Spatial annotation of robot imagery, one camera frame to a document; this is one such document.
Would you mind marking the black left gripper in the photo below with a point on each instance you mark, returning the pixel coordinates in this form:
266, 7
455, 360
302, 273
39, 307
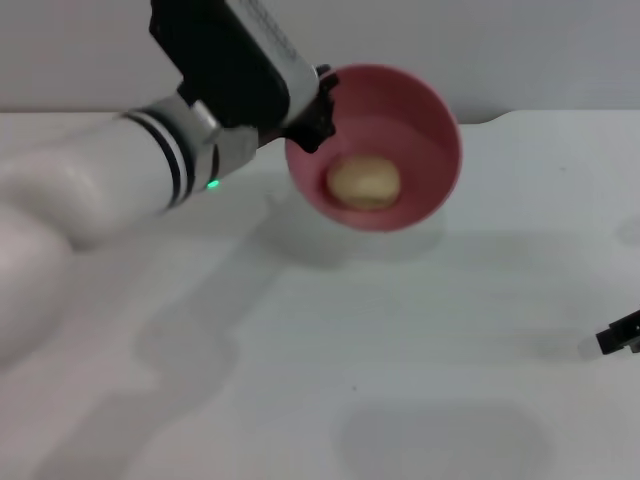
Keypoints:
282, 130

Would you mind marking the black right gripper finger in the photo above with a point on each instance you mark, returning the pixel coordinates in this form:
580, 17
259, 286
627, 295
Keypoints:
622, 337

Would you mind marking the round egg yolk pastry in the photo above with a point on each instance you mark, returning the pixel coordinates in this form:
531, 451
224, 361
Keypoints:
365, 182

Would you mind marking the pink bowl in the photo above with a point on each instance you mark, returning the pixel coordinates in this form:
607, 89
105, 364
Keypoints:
415, 150

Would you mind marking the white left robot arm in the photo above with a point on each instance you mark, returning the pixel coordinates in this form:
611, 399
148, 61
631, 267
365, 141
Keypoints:
100, 175

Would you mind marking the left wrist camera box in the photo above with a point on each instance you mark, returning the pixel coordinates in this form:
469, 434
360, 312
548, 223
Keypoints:
225, 65

